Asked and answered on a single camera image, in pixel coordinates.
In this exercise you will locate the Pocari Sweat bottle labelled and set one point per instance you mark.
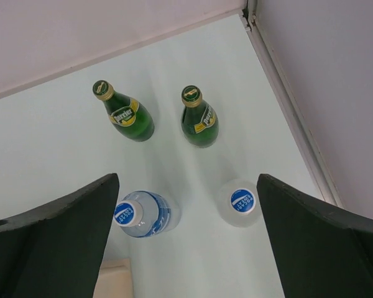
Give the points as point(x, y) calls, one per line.
point(143, 214)

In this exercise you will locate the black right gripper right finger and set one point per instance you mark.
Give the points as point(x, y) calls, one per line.
point(320, 250)

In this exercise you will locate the Pocari Sweat bottle clear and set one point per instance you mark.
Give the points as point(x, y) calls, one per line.
point(238, 203)

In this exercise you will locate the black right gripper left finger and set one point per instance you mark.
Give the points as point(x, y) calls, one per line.
point(56, 249)

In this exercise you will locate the beige canvas tote bag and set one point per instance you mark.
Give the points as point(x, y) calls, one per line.
point(114, 279)

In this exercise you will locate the green Perrier bottle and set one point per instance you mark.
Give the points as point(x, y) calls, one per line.
point(127, 114)
point(199, 121)

